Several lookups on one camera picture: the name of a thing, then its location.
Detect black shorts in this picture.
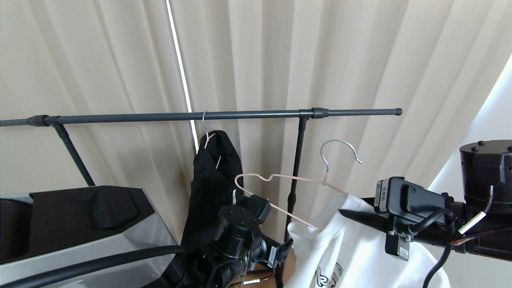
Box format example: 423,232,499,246
181,130,245,256

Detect black clothes rack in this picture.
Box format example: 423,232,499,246
0,107,403,288

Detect white garment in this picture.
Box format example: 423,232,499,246
286,193,451,288

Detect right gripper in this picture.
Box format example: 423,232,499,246
339,209,470,261

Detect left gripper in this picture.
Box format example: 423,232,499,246
258,238,294,268

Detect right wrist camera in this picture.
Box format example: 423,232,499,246
374,177,455,236

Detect pink clothes hanger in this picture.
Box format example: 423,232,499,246
235,139,362,232
202,111,222,169

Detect black cable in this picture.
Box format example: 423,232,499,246
0,245,188,288
422,244,454,288

